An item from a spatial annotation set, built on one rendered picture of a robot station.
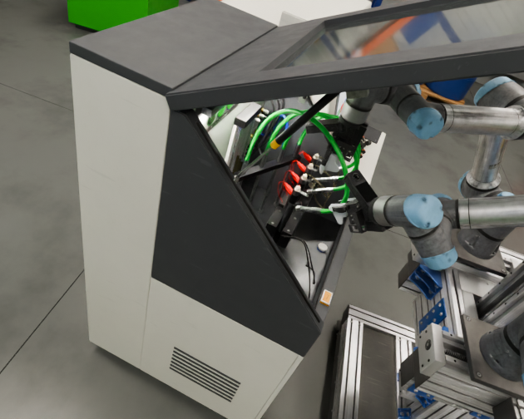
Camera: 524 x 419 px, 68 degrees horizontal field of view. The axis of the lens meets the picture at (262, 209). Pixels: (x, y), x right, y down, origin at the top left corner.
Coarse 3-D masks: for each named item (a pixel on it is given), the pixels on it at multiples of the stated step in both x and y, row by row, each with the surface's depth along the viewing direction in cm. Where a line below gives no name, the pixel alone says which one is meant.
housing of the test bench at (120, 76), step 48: (240, 0) 159; (288, 0) 179; (96, 48) 91; (144, 48) 97; (192, 48) 105; (240, 48) 115; (96, 96) 97; (144, 96) 91; (96, 144) 106; (144, 144) 100; (96, 192) 118; (144, 192) 110; (96, 240) 133; (144, 240) 123; (96, 288) 152; (144, 288) 139; (96, 336) 178
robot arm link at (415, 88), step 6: (390, 90) 104; (396, 90) 104; (402, 90) 103; (408, 90) 102; (414, 90) 103; (420, 90) 107; (390, 96) 105; (396, 96) 104; (402, 96) 102; (384, 102) 106; (390, 102) 106; (396, 102) 103; (396, 108) 104
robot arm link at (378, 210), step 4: (384, 196) 95; (388, 196) 93; (376, 200) 95; (380, 200) 94; (384, 200) 93; (376, 204) 95; (380, 204) 93; (384, 204) 98; (376, 208) 94; (380, 208) 93; (376, 212) 94; (380, 212) 93; (376, 216) 94; (380, 216) 93; (376, 220) 95; (380, 220) 94; (384, 220) 92; (380, 224) 96; (384, 224) 94; (388, 224) 93
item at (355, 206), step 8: (352, 200) 107; (352, 208) 102; (360, 208) 102; (368, 208) 97; (352, 216) 106; (360, 216) 102; (368, 216) 101; (352, 224) 105; (360, 224) 102; (368, 224) 101; (376, 224) 99; (352, 232) 106; (360, 232) 103
